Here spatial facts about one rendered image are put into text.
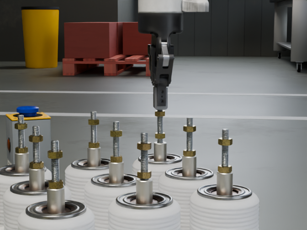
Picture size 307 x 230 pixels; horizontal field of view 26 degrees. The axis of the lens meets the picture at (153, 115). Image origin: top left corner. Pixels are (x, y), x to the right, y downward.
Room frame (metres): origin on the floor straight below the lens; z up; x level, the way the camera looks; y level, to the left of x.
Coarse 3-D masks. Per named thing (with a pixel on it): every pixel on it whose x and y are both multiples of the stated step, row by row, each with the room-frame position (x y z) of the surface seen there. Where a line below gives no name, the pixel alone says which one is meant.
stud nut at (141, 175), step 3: (138, 171) 0.85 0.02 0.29; (150, 171) 0.85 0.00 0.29; (138, 174) 0.85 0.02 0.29; (141, 174) 0.84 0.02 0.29; (144, 174) 0.84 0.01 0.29; (147, 174) 0.84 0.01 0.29; (150, 174) 0.85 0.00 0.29; (138, 177) 0.85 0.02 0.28; (141, 177) 0.84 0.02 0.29; (144, 177) 0.84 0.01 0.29; (147, 177) 0.84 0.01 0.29; (150, 177) 0.85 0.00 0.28
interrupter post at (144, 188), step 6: (138, 180) 0.84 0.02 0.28; (144, 180) 0.84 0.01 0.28; (150, 180) 0.84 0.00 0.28; (138, 186) 0.84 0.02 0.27; (144, 186) 0.84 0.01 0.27; (150, 186) 0.84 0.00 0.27; (138, 192) 0.84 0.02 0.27; (144, 192) 0.84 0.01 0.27; (150, 192) 0.84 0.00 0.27; (138, 198) 0.84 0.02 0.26; (144, 198) 0.84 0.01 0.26; (150, 198) 0.84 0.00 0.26
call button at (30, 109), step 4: (16, 108) 1.20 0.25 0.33; (20, 108) 1.19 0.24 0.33; (24, 108) 1.19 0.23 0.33; (28, 108) 1.19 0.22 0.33; (32, 108) 1.19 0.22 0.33; (36, 108) 1.20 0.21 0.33; (20, 112) 1.19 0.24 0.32; (24, 112) 1.18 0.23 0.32; (28, 112) 1.18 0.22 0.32; (32, 112) 1.19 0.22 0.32; (36, 112) 1.20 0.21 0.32
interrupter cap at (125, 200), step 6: (132, 192) 0.88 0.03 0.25; (156, 192) 0.88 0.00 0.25; (120, 198) 0.86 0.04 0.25; (126, 198) 0.86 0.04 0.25; (132, 198) 0.86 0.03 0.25; (156, 198) 0.86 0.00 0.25; (162, 198) 0.86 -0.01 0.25; (168, 198) 0.86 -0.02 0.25; (120, 204) 0.83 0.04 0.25; (126, 204) 0.82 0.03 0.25; (132, 204) 0.83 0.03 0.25; (138, 204) 0.82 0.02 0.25; (144, 204) 0.82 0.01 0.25; (150, 204) 0.82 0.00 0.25; (156, 204) 0.83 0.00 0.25; (162, 204) 0.82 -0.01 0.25; (168, 204) 0.83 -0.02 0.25
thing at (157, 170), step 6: (138, 162) 1.09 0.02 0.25; (180, 162) 1.09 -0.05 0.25; (132, 168) 1.11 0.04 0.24; (138, 168) 1.08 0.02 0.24; (150, 168) 1.07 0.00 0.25; (156, 168) 1.07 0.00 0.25; (162, 168) 1.07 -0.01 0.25; (168, 168) 1.07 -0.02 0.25; (156, 174) 1.07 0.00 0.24; (156, 180) 1.07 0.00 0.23; (156, 186) 1.07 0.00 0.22
